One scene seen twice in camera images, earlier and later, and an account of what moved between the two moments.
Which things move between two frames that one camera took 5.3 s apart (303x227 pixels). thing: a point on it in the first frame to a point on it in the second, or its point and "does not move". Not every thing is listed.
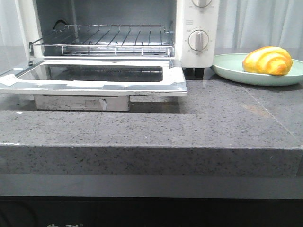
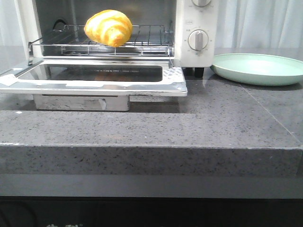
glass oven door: x=109 y=77 does not move
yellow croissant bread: x=270 y=60 to x=111 y=28
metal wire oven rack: x=109 y=39 does not move
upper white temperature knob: x=201 y=3 does not move
